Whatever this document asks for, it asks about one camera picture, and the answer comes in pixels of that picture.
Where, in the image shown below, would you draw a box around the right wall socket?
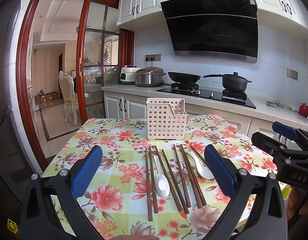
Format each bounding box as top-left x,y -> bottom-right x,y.
286,68 -> 298,80

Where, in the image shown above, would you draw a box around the black wok pan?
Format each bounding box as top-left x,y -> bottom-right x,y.
168,72 -> 222,84

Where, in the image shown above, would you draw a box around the red small kettle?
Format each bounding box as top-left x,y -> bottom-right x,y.
298,102 -> 308,118

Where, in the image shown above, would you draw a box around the white ornate dining chair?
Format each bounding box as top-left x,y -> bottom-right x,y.
58,71 -> 79,126

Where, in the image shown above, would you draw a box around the floral tablecloth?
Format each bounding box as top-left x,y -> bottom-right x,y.
43,114 -> 277,239

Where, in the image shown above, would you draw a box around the silver rice cooker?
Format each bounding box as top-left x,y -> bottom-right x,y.
135,67 -> 166,87

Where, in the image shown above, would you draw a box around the white lower cabinets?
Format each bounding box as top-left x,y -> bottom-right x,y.
103,90 -> 297,139

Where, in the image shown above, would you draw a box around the white perforated utensil basket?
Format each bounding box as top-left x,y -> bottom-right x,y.
146,98 -> 187,140

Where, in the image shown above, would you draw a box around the cardboard boxes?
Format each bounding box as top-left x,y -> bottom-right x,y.
34,89 -> 59,105

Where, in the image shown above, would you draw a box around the small metal dish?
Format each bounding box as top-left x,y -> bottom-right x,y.
266,101 -> 277,108

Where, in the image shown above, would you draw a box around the white pressure cooker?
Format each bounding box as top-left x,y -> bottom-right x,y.
120,65 -> 140,85

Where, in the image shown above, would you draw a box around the red wooden sliding door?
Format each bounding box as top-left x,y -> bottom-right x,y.
16,0 -> 135,170

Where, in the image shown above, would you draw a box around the white ceramic spoon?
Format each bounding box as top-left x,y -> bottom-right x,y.
187,152 -> 214,179
153,155 -> 170,198

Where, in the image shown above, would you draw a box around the wall power outlet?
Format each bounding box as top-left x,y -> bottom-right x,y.
145,54 -> 161,61

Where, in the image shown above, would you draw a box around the black range hood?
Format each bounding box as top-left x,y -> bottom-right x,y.
161,0 -> 258,63

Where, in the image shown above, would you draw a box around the brown wooden chopstick three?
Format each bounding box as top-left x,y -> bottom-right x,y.
155,147 -> 182,211

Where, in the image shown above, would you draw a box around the brown wooden chopstick six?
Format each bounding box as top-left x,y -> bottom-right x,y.
180,145 -> 203,209

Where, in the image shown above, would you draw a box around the black lidded pot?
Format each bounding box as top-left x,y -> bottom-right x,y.
222,72 -> 252,93

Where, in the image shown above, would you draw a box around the person's right hand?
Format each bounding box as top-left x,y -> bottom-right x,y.
286,186 -> 308,219

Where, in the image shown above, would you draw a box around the brown wooden chopstick eight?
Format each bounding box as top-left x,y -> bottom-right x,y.
190,146 -> 207,166

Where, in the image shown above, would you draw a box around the brown wooden chopstick one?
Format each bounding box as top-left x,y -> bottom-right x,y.
145,150 -> 153,222

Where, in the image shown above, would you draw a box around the black glass gas stove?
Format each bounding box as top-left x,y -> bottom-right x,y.
157,82 -> 256,109

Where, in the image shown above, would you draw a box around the brown wooden chopstick seven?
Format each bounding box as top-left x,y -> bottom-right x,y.
188,159 -> 207,207

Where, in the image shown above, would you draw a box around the brown wooden chopstick two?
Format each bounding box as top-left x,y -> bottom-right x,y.
149,147 -> 158,213

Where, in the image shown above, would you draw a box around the brown wooden chopstick four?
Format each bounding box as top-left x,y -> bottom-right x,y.
161,150 -> 189,214

